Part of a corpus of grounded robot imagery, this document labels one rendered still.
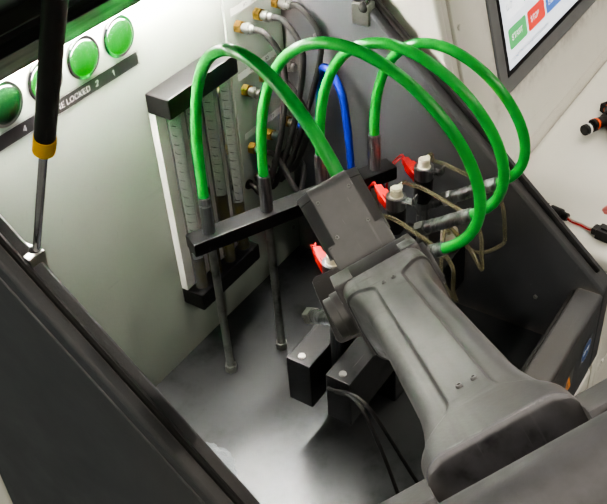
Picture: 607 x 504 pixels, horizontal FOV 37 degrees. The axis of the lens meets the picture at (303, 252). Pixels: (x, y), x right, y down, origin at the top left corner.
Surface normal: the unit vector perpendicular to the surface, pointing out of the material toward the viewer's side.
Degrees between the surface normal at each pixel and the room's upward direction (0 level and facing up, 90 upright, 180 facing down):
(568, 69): 76
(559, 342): 0
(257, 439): 0
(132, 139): 90
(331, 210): 45
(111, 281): 90
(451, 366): 37
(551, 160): 0
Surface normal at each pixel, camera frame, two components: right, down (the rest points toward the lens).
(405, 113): -0.55, 0.55
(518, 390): -0.49, -0.85
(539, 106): 0.79, 0.11
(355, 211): -0.10, -0.10
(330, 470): -0.06, -0.77
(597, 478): -0.36, -0.59
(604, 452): -0.43, -0.72
